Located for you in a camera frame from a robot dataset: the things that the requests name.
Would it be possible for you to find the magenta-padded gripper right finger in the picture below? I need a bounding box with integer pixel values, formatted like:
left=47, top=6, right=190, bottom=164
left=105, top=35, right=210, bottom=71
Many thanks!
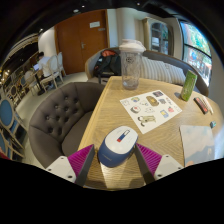
left=133, top=143, right=184, bottom=185

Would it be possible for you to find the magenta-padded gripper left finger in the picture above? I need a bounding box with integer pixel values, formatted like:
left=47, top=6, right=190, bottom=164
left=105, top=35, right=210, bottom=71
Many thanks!
left=45, top=143, right=97, bottom=187

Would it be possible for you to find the blue and white computer mouse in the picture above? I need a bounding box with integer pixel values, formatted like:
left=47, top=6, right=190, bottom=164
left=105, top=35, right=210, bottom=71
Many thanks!
left=97, top=125, right=139, bottom=168

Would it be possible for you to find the pale sky-print mouse pad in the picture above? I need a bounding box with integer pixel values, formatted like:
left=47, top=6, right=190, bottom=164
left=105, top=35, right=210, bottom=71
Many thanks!
left=179, top=124, right=217, bottom=168

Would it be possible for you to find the white sticker sheet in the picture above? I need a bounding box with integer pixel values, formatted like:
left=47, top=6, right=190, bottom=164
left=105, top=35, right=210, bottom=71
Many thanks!
left=119, top=89, right=183, bottom=135

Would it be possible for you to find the grey tufted armchair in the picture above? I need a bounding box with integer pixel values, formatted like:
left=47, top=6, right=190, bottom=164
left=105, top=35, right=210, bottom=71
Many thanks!
left=28, top=81, right=106, bottom=169

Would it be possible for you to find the black and red flat box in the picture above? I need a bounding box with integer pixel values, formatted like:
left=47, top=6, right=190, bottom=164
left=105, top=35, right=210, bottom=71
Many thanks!
left=193, top=96, right=210, bottom=115

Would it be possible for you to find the green drink can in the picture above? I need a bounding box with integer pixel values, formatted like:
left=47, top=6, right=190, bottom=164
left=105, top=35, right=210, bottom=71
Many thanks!
left=180, top=69, right=198, bottom=102

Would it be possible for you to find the striped cushion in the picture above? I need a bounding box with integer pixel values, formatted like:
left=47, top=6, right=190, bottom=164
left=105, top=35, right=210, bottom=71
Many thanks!
left=163, top=63, right=187, bottom=86
left=138, top=56, right=169, bottom=84

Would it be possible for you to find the grey curved sofa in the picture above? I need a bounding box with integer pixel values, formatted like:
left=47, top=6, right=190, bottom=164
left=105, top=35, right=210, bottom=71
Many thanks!
left=84, top=47, right=210, bottom=98

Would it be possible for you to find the clear shaker bottle white lid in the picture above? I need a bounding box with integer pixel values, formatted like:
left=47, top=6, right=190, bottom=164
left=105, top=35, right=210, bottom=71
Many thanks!
left=118, top=38, right=147, bottom=91

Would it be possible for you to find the black and orange backpack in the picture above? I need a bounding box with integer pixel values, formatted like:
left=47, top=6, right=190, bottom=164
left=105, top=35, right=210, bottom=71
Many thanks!
left=93, top=49, right=122, bottom=79

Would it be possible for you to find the person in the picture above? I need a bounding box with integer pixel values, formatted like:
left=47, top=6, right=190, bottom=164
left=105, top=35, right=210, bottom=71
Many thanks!
left=33, top=52, right=52, bottom=74

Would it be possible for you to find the large window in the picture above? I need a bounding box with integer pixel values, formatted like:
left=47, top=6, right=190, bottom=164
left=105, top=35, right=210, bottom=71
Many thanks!
left=179, top=21, right=213, bottom=87

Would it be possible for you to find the brown wooden door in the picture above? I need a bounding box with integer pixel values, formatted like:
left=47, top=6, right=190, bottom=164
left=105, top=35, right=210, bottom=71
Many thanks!
left=54, top=9, right=109, bottom=75

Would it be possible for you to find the glass-front cabinet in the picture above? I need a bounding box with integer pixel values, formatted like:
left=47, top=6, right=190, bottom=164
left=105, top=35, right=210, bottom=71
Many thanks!
left=149, top=21, right=170, bottom=54

